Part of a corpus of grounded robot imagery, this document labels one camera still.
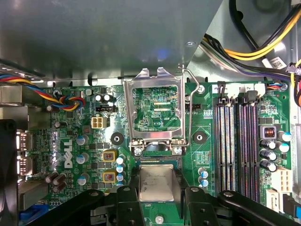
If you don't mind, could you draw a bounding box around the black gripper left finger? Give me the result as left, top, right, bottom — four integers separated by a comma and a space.
50, 168, 144, 226

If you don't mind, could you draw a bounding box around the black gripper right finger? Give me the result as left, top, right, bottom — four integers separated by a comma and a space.
173, 168, 301, 226

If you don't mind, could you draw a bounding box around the silver topped CPU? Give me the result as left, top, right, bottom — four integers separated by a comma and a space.
135, 158, 182, 202

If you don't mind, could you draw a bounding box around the black RAM slot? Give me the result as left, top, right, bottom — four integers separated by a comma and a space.
224, 89, 237, 195
246, 90, 261, 203
237, 91, 249, 201
214, 81, 227, 195

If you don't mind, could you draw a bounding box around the green motherboard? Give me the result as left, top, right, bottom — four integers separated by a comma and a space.
14, 80, 294, 226

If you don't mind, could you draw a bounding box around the white four pin connector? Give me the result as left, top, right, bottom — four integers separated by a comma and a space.
90, 115, 111, 130

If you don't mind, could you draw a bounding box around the blue VGA port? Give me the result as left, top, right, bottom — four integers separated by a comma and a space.
20, 203, 51, 226

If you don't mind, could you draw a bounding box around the white barcode label tag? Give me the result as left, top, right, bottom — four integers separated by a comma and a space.
261, 55, 286, 70

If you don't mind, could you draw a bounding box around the grey power supply unit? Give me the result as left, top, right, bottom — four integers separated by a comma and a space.
0, 0, 224, 81

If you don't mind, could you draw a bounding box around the black open PC case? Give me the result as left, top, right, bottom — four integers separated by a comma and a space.
0, 0, 301, 226

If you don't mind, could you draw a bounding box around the metal socket cover frame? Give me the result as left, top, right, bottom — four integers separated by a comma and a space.
122, 67, 186, 156

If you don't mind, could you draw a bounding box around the multicolour twisted wire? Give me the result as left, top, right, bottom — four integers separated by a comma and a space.
0, 73, 87, 113

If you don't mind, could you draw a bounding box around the orange yellow wire bundle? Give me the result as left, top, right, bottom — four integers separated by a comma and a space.
199, 0, 301, 78

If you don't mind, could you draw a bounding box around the black wire bundle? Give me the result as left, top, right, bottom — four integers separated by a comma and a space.
229, 0, 261, 51

